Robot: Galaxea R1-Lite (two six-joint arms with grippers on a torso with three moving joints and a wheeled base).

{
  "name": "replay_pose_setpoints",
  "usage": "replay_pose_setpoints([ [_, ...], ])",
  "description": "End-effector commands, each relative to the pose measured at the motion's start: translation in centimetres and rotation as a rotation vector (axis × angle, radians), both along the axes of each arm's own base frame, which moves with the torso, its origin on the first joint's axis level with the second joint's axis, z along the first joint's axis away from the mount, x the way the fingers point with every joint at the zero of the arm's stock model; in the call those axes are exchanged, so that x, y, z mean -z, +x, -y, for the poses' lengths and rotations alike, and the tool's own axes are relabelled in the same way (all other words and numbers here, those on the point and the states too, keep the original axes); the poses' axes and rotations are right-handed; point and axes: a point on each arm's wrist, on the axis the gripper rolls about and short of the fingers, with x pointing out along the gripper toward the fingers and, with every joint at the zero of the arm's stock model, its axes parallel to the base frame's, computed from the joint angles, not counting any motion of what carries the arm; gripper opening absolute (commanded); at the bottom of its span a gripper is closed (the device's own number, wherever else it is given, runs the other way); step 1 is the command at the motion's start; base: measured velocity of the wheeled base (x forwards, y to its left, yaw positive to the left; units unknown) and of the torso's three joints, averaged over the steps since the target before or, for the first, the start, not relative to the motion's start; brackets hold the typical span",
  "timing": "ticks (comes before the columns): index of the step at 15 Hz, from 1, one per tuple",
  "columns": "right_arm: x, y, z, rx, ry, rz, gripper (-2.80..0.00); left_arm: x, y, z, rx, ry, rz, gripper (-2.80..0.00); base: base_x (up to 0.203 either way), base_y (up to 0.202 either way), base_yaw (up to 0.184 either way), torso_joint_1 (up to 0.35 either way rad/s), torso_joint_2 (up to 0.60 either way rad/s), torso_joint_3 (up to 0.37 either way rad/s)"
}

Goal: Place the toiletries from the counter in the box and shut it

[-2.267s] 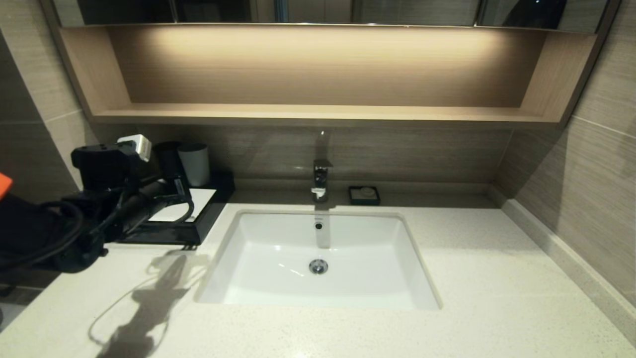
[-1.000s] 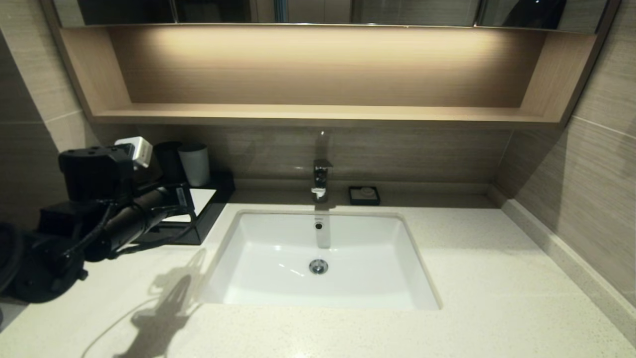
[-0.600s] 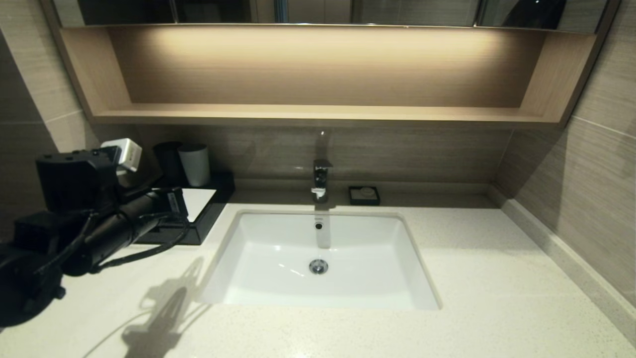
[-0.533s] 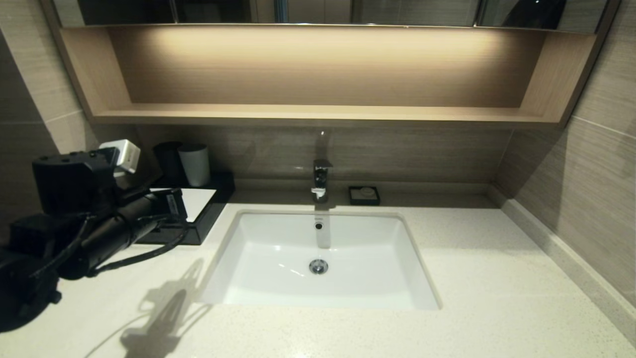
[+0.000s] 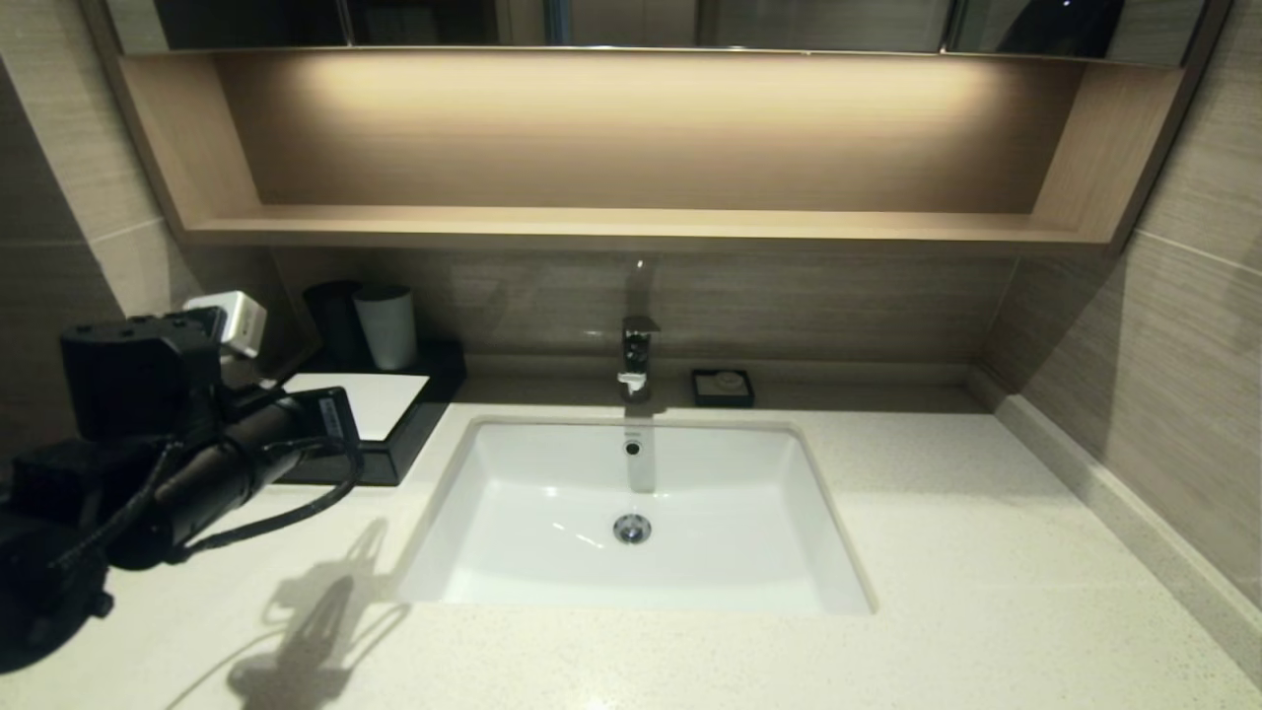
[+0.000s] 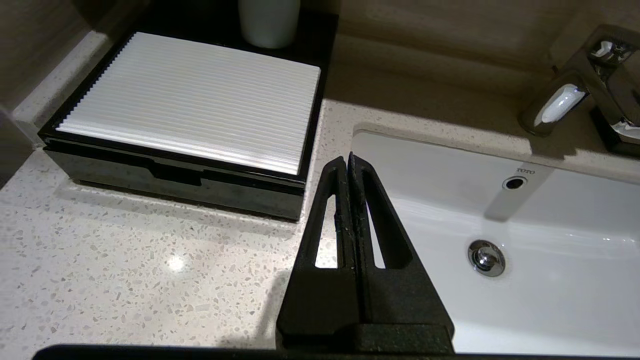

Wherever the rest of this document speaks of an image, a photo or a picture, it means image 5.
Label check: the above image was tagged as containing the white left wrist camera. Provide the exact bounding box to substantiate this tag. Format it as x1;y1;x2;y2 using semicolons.
183;290;268;360

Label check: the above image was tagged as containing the white ceramic sink basin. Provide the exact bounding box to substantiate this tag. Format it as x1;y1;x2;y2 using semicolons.
385;414;876;617

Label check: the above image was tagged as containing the wooden wall shelf niche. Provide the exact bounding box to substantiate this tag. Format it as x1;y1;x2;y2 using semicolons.
84;49;1233;257

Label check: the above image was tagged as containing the black cylindrical cup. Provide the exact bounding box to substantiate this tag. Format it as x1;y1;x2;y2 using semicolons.
304;280;371;364

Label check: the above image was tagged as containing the chrome sink faucet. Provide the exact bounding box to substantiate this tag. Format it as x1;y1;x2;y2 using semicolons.
617;316;662;403

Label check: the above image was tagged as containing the black soap dish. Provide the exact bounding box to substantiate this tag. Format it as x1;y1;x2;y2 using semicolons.
690;368;756;408

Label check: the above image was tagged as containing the black tray box white lid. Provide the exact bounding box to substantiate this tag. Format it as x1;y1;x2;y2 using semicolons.
258;340;467;486

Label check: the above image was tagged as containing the grey tumbler cup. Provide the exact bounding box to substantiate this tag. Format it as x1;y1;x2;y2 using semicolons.
354;286;418;372

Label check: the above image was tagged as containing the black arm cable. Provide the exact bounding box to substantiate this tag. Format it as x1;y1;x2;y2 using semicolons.
173;439;364;561

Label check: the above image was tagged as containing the black box drawer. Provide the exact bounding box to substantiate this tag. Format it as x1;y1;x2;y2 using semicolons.
286;444;397;486

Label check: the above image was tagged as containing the mirror cabinet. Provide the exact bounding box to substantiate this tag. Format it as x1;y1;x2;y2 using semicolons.
104;0;1209;65

